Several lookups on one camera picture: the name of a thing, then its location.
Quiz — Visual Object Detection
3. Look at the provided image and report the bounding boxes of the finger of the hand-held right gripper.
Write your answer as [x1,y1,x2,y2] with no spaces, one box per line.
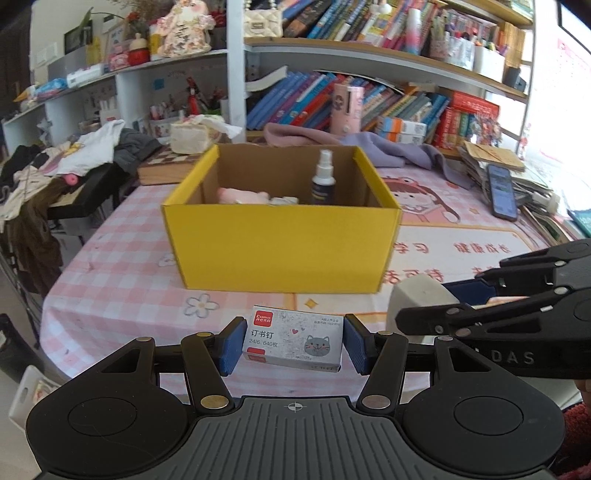
[441,239,591,305]
[395,284,591,341]

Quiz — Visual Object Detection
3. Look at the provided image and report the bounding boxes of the white power adapter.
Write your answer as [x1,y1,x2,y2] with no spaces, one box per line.
[531,191,560,213]

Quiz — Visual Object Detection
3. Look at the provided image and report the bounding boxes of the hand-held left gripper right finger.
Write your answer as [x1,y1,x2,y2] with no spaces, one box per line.
[344,314,506,411]

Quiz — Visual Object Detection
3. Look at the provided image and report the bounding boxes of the red scissors and pens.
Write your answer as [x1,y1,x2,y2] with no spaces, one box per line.
[185,76,227,114]

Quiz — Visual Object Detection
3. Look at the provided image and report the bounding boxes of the pen cup with pens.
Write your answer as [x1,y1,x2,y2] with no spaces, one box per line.
[429,21,476,70]

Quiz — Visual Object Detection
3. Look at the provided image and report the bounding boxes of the dark picture frame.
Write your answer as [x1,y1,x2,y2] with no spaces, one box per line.
[64,25,93,54]

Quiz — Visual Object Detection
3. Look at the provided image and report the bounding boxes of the grey garment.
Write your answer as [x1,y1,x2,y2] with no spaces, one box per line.
[113,128,162,169]

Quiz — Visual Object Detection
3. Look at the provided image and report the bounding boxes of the brown envelope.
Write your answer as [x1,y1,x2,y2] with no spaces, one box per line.
[462,141,527,172]

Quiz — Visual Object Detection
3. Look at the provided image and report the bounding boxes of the pile of books and papers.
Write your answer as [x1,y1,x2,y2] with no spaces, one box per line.
[457,141,591,250]

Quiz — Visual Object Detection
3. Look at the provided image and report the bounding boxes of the blue orange small boxes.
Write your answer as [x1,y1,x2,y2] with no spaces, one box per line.
[376,115,428,145]

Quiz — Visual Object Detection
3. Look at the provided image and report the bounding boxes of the red jar with wooden lid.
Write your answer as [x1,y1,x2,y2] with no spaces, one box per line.
[128,33,151,66]

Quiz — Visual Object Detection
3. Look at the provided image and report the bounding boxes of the cream tissue pack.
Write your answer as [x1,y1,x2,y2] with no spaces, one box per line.
[171,114,243,154]

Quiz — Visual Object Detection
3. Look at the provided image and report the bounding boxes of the white bookshelf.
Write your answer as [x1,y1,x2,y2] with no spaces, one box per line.
[0,0,539,158]

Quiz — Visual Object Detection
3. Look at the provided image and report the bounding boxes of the blue plastic pack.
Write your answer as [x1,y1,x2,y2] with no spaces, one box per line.
[34,78,68,100]

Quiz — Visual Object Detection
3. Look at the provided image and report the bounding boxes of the brown garment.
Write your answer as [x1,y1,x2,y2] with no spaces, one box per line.
[9,185,65,296]

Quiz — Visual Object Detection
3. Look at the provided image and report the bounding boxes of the black bag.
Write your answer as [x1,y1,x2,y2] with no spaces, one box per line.
[0,314,44,384]

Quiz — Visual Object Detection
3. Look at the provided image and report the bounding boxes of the stack of red dictionaries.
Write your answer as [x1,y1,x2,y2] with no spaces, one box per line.
[434,90,502,148]

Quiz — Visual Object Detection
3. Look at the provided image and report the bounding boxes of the white staple box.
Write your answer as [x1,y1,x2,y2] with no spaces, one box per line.
[241,305,346,372]

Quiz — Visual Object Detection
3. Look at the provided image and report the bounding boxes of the pastel tumbler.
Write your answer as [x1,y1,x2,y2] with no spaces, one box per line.
[403,7,423,56]

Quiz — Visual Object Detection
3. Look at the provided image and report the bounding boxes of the white t-shirt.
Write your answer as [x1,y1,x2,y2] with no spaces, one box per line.
[60,119,126,176]

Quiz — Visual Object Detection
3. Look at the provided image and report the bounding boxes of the cream rectangular block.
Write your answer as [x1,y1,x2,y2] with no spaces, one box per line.
[387,272,458,344]

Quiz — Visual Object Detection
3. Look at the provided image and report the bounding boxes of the floral fabric bag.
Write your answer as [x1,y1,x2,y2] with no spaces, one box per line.
[150,0,215,58]

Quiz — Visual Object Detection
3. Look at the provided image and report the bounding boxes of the pink plush toy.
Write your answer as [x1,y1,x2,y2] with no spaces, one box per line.
[218,187,273,205]

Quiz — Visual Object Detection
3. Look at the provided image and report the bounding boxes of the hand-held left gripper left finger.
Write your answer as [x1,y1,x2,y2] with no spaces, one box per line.
[90,316,249,412]

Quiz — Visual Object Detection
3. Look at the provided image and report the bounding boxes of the cream garment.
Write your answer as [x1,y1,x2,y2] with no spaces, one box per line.
[0,166,58,221]

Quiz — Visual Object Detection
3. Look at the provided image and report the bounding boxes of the purple cloth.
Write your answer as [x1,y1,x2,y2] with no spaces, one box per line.
[264,122,476,190]

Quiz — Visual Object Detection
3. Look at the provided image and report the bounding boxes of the white flat box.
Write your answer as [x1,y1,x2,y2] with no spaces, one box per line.
[67,64,105,88]

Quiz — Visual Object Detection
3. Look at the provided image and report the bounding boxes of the white storage basket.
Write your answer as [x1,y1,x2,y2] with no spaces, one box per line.
[473,44,506,84]

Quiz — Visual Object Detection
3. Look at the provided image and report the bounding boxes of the shelf row of paperback books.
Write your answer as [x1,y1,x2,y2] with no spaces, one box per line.
[281,0,407,47]

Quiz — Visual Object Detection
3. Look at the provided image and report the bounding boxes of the green book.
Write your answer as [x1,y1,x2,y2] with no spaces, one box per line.
[567,210,591,238]

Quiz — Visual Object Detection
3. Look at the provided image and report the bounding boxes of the pink wall poster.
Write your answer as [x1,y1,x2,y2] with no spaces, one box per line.
[526,37,591,153]

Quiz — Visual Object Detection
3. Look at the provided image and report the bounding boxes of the white pen holder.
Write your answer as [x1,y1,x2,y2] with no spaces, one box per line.
[148,104,181,134]

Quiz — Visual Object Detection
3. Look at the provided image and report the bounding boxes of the white plastic carrier bag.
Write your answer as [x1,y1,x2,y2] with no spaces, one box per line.
[9,366,68,432]

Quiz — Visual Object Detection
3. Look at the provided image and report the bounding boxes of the yellow cardboard box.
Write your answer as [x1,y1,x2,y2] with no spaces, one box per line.
[161,144,402,294]

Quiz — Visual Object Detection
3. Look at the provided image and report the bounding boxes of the black smartphone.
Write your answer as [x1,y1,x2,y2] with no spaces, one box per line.
[487,164,519,221]

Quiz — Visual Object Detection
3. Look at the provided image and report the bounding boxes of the pink cylindrical device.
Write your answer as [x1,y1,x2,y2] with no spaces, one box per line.
[330,84,365,137]

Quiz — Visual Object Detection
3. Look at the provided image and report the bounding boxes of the row of colourful books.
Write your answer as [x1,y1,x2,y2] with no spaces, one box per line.
[247,69,451,134]

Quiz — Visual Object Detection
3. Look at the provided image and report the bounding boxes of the white pearl handbag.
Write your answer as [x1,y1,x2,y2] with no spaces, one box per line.
[244,0,283,38]

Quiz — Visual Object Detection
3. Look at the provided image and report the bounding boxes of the wooden chessboard box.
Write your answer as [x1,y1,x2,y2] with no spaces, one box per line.
[137,145,208,186]

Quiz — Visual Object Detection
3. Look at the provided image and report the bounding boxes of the dark spray bottle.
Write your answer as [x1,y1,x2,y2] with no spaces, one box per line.
[310,148,335,206]

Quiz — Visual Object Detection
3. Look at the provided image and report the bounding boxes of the cartoon printed desk mat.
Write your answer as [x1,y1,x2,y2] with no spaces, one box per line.
[295,166,591,324]

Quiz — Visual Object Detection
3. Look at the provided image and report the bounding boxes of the black side desk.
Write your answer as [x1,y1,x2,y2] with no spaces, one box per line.
[46,164,139,220]

